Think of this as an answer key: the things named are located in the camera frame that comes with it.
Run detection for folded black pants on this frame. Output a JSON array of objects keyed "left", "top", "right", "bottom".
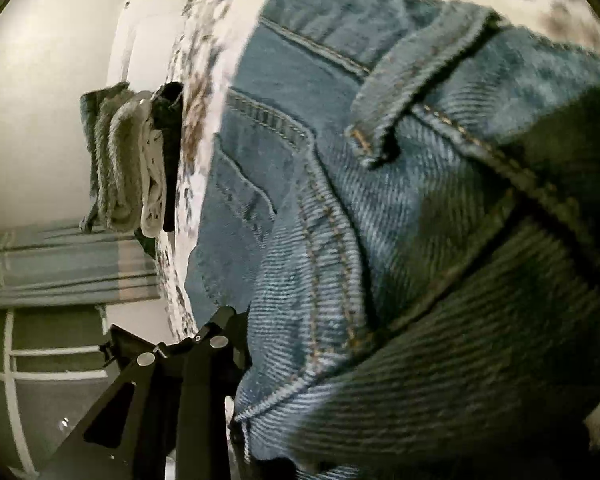
[{"left": 151, "top": 81, "right": 185, "bottom": 233}]

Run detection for folded beige pants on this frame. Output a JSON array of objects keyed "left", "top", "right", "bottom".
[{"left": 137, "top": 100, "right": 168, "bottom": 240}]

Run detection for green white-lined cloth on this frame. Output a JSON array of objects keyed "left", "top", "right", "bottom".
[{"left": 0, "top": 305, "right": 112, "bottom": 478}]

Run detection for green striped curtain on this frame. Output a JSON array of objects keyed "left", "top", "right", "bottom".
[{"left": 0, "top": 220, "right": 161, "bottom": 307}]

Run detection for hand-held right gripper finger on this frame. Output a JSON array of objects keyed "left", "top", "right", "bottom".
[{"left": 37, "top": 306, "right": 253, "bottom": 480}]

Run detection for floral blanket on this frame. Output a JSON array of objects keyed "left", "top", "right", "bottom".
[{"left": 155, "top": 0, "right": 600, "bottom": 341}]

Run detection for blue denim pants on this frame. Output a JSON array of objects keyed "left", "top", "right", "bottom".
[{"left": 185, "top": 0, "right": 600, "bottom": 480}]

